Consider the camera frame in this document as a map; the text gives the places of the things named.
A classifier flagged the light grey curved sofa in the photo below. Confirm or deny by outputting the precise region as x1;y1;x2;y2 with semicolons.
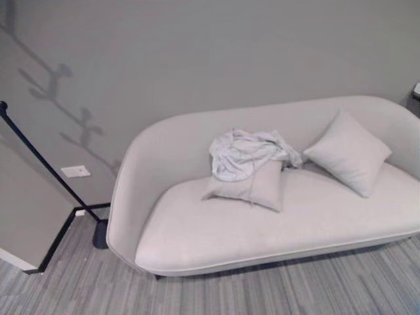
106;95;420;282

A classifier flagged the crumpled light grey garment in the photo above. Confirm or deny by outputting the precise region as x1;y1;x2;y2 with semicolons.
209;128;303;183

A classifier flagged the light grey square cushion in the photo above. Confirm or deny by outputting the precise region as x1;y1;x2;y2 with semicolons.
303;108;393;198
201;159;285;213

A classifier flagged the dark side table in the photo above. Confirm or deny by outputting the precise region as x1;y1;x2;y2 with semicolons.
408;82;420;119

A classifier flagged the white wall switch plate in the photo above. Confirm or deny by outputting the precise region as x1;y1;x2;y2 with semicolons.
60;165;90;179

